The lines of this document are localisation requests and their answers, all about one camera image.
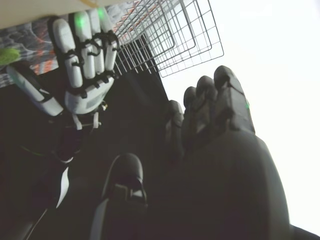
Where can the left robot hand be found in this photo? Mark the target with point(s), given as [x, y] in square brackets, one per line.
[225, 187]

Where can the beige book with black characters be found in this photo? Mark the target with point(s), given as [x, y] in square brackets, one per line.
[37, 10]

